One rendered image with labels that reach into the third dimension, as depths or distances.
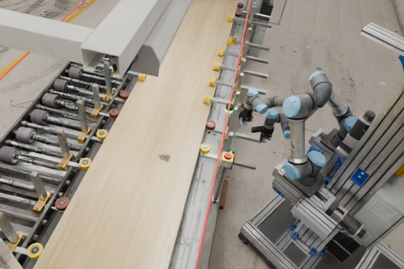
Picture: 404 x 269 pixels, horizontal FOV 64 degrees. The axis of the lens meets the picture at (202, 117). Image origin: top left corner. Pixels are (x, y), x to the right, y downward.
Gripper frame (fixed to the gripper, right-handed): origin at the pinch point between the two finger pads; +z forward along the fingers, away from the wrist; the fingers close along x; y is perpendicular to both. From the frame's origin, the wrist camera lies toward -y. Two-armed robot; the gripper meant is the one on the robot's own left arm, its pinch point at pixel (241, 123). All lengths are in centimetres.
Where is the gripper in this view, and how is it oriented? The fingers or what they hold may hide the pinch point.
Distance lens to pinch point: 255.0
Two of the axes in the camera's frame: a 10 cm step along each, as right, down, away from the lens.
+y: 1.5, 7.1, -6.8
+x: 9.8, -0.2, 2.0
